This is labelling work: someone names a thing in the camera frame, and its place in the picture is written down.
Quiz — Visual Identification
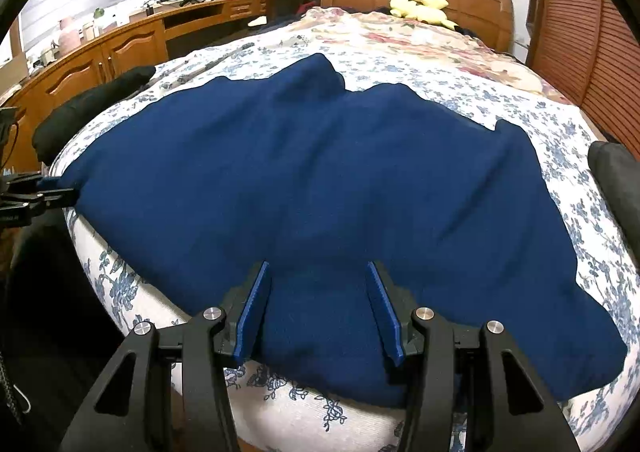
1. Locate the folded metal tripod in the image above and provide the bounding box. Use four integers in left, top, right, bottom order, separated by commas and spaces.
170, 42, 256, 87

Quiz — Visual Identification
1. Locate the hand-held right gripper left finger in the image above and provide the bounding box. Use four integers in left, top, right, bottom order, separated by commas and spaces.
59, 259, 273, 452

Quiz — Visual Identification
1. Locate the navy blue sweater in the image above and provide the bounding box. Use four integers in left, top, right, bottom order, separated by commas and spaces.
57, 53, 628, 408

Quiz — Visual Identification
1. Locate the dark grey cloth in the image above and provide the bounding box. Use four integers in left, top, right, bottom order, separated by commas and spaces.
587, 142, 640, 223

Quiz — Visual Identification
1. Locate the pink jar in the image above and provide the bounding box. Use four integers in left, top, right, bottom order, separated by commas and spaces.
57, 18, 81, 50

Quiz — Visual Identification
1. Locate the wooden louvred wardrobe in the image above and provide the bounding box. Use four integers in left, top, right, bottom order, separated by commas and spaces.
525, 0, 640, 160

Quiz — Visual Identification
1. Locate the blue floral bed sheet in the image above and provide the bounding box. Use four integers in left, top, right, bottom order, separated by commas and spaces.
50, 6, 640, 452

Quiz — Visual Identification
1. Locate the red floral quilt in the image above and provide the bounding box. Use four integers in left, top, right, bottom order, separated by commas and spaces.
280, 6, 576, 105

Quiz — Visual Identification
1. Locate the black cloth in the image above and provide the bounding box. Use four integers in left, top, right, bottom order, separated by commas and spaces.
32, 66, 157, 163

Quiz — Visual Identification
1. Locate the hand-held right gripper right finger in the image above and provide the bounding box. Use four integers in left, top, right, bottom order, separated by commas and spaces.
366, 259, 581, 452

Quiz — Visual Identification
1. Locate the yellow plush toy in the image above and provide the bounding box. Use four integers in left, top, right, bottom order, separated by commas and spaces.
389, 0, 458, 30

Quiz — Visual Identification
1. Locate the wooden desk cabinet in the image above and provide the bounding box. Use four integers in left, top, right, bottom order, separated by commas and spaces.
0, 0, 268, 173

